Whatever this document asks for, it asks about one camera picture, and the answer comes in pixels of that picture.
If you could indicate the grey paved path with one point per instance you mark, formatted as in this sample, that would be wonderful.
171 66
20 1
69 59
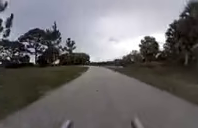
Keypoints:
103 100

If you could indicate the round-crowned tree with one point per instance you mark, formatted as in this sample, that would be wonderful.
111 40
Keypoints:
149 46

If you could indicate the row of trees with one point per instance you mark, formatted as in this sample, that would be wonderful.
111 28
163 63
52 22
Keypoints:
40 43
190 33

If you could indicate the robot's own part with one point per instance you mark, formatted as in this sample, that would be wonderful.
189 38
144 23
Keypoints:
66 124
137 123

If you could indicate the rough grass verge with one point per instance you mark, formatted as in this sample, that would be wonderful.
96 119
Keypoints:
173 80

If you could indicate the mown grass field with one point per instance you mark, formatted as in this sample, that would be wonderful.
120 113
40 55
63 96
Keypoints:
20 83

